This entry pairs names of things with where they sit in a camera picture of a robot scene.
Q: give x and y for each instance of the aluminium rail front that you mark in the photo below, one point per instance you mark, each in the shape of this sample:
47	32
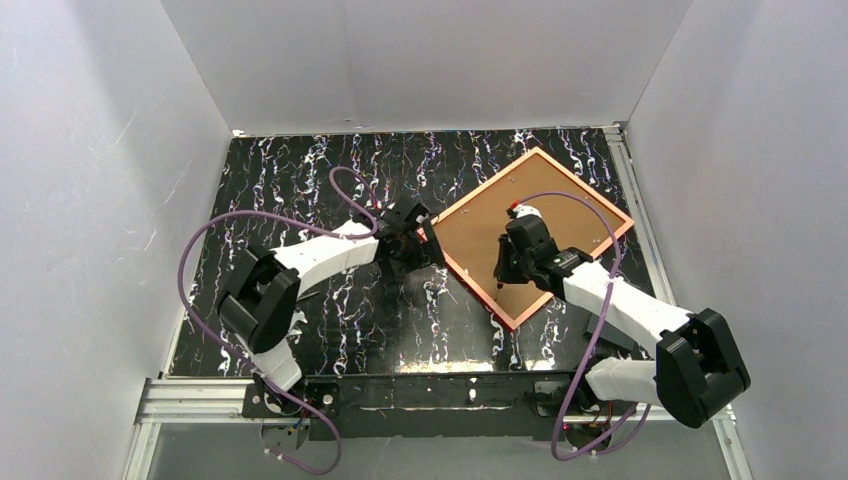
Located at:
219	429

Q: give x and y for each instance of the red picture frame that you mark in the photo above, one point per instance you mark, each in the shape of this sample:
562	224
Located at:
577	216

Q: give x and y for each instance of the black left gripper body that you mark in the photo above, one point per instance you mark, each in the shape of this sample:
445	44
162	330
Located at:
418	240

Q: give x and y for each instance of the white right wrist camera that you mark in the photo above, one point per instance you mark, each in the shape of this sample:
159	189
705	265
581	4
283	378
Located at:
522	210

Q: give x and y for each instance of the dark grey card sheet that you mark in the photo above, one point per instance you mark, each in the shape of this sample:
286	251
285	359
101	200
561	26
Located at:
610	335

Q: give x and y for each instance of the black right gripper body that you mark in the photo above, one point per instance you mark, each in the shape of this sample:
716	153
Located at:
506	266

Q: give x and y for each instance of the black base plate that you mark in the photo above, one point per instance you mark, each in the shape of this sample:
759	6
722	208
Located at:
426	405

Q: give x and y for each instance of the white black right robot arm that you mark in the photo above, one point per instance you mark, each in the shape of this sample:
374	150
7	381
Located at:
696	368

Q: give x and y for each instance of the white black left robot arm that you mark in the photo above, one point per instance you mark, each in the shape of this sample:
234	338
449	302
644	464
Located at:
258	301

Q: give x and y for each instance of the small silver wrench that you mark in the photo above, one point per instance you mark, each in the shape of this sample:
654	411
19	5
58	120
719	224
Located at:
298	321

